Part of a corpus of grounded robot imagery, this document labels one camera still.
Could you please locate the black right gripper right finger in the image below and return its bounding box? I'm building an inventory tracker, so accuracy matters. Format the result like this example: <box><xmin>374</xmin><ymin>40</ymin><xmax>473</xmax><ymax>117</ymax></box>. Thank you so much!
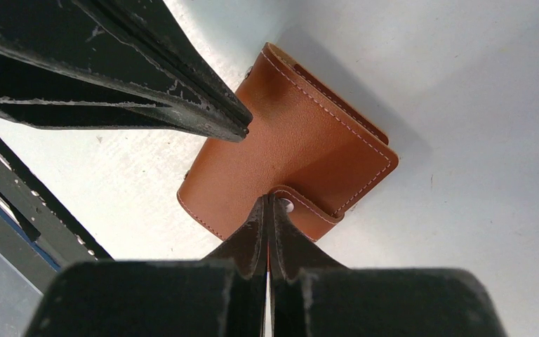
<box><xmin>268</xmin><ymin>195</ymin><xmax>506</xmax><ymax>336</ymax></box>

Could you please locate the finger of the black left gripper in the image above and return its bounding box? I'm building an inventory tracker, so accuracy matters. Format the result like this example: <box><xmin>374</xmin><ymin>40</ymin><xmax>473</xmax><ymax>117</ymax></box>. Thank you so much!
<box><xmin>0</xmin><ymin>36</ymin><xmax>249</xmax><ymax>142</ymax></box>
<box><xmin>75</xmin><ymin>1</ymin><xmax>253</xmax><ymax>128</ymax></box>

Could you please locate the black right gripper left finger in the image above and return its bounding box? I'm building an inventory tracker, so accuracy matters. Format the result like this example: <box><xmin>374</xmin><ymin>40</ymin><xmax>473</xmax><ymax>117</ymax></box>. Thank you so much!
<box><xmin>26</xmin><ymin>197</ymin><xmax>267</xmax><ymax>336</ymax></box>

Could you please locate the brown leather card holder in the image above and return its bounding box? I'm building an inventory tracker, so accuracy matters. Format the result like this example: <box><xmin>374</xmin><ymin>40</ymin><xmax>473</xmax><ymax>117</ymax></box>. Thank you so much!
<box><xmin>177</xmin><ymin>43</ymin><xmax>399</xmax><ymax>241</ymax></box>

